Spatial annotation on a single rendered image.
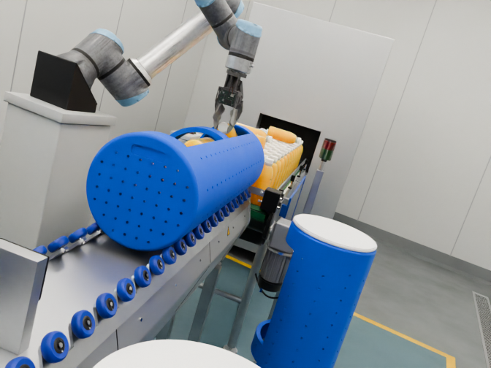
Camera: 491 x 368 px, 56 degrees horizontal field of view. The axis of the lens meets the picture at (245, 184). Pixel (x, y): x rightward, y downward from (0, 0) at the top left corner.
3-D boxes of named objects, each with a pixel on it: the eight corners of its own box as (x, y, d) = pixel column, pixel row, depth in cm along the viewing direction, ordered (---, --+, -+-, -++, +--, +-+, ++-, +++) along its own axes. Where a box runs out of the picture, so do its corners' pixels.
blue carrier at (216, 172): (74, 231, 113) (96, 118, 107) (191, 180, 197) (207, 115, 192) (182, 268, 108) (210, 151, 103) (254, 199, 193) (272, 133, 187)
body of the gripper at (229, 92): (213, 102, 156) (223, 67, 154) (220, 103, 165) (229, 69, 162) (234, 109, 155) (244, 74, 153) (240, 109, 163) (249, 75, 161)
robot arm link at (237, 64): (231, 56, 162) (257, 63, 161) (227, 70, 163) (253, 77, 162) (225, 53, 154) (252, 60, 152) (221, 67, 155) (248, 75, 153)
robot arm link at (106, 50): (65, 52, 200) (92, 29, 208) (92, 83, 208) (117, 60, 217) (80, 44, 189) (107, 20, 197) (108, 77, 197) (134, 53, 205)
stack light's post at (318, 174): (253, 361, 249) (316, 169, 226) (254, 358, 253) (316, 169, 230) (259, 364, 248) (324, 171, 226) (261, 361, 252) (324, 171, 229)
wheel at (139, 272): (130, 271, 95) (138, 269, 94) (139, 264, 99) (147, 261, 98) (138, 291, 95) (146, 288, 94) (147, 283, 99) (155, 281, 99)
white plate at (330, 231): (362, 227, 164) (361, 230, 164) (288, 207, 161) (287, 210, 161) (389, 257, 137) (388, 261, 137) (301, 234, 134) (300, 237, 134)
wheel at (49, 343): (33, 341, 66) (45, 338, 65) (53, 327, 70) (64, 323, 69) (46, 370, 66) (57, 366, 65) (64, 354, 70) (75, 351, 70)
